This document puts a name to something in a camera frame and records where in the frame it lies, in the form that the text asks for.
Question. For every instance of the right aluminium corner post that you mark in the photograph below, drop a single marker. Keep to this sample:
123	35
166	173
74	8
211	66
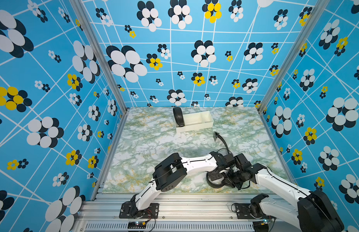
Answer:
291	56

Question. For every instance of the right circuit board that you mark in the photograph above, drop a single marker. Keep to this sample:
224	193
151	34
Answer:
261	226

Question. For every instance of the long black leather belt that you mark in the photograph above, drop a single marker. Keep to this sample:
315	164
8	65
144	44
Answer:
178	116

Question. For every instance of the circuit board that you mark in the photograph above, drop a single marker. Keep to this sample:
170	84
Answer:
137	225
261	226

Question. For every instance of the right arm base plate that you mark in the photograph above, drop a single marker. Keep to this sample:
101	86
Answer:
248	211

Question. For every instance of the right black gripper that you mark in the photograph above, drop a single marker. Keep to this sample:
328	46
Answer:
236	184

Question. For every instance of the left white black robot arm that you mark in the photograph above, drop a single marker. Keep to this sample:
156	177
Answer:
171	171

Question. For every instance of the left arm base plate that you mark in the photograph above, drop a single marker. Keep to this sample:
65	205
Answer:
130	211

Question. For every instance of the left aluminium corner post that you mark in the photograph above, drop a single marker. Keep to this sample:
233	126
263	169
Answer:
87	27

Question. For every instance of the left circuit board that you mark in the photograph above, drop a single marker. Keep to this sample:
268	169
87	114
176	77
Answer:
137	225

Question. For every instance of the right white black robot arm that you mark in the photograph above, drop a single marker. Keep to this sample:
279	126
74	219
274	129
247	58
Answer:
310	211

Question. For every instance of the aluminium front frame rail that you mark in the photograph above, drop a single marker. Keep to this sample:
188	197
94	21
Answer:
177	213

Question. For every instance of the aluminium corner post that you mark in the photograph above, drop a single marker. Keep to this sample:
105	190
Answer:
87	27
291	56

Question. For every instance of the white compartment storage tray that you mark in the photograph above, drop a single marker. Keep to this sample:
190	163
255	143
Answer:
196	121

